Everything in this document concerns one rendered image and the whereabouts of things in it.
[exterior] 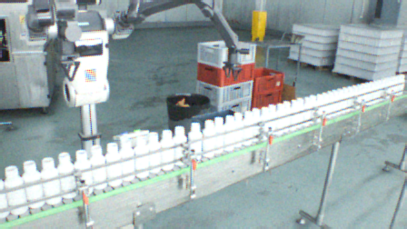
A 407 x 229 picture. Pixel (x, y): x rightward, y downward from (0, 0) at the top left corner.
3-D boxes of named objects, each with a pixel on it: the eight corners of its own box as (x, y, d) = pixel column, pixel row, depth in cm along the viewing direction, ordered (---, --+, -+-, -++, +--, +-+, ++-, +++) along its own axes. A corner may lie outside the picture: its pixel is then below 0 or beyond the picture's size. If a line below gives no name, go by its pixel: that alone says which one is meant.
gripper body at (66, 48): (62, 61, 114) (60, 39, 112) (54, 55, 122) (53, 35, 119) (80, 59, 118) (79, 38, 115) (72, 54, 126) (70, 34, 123)
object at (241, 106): (217, 124, 398) (218, 106, 390) (193, 114, 425) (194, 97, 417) (251, 114, 437) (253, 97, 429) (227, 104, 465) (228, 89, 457)
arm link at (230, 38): (200, -10, 157) (197, 9, 154) (212, -12, 155) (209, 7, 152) (229, 36, 194) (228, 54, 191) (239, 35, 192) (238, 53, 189)
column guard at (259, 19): (257, 45, 1117) (260, 11, 1078) (248, 44, 1146) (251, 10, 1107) (265, 44, 1139) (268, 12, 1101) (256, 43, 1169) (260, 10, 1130)
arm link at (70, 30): (74, 3, 117) (50, 4, 112) (85, 4, 109) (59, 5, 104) (77, 35, 121) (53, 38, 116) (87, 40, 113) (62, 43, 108)
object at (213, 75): (220, 87, 383) (222, 68, 375) (195, 79, 410) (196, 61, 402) (254, 80, 423) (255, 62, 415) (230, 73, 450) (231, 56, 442)
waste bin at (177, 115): (180, 170, 339) (182, 109, 317) (157, 153, 373) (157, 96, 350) (215, 158, 366) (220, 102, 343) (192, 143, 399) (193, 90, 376)
